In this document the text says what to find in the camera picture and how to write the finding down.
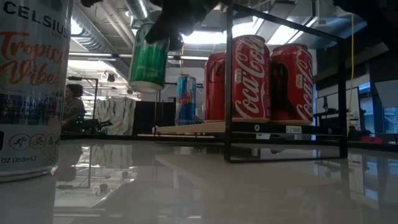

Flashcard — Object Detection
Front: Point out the white glossy table sheet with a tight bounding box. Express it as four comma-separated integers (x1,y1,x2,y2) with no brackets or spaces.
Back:
0,138,398,224

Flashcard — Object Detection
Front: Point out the bright ceiling light panel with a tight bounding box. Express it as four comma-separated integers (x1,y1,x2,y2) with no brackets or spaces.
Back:
182,28,229,45

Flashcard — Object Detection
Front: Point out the white green patterned curtain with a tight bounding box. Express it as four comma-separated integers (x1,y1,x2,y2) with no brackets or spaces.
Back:
93,96,137,136

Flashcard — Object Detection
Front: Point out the red low object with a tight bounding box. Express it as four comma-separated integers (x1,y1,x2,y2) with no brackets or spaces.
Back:
357,136,384,144

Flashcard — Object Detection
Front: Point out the black partition panel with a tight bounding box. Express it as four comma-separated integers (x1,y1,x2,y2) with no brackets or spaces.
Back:
132,101,177,136

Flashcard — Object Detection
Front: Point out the silver ribbed ventilation duct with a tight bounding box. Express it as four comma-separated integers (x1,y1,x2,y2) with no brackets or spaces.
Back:
70,18,125,54

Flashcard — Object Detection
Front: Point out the green Sprite can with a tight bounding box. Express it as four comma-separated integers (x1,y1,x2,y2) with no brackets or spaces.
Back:
128,21,171,95

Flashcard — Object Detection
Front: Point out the black metal rack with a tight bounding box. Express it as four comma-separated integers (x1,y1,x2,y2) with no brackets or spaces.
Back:
65,76,100,138

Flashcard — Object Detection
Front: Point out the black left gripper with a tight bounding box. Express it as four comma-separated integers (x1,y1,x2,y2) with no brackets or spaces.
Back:
145,0,224,51

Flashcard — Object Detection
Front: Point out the white Celsius can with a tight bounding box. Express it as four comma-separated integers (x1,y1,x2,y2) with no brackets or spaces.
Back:
0,0,75,183

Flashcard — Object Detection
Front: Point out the black equipment desk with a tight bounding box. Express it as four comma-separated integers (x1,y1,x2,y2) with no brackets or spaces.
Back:
312,95,343,138

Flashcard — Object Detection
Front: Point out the red Coca-Cola can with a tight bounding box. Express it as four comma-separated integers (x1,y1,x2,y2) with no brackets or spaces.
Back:
269,43,314,126
203,52,227,123
231,34,271,124

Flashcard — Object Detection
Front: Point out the yellow hanging cable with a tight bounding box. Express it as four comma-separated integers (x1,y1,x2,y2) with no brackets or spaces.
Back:
347,14,355,131

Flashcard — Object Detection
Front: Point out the long tube light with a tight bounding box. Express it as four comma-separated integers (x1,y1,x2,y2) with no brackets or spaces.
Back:
68,51,209,62

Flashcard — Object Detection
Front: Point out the blue silver Red Bull can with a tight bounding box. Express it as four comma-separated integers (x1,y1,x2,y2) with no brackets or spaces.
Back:
175,74,198,126

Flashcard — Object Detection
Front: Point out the grey board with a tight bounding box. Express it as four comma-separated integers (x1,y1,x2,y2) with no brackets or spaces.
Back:
374,80,398,108

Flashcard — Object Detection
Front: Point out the wooden shelf black metal frame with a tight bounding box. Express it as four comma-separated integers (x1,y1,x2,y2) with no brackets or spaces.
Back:
154,2,349,164

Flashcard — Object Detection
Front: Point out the silver round ventilation pipe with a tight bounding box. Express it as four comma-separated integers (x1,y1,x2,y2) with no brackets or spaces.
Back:
124,0,150,20

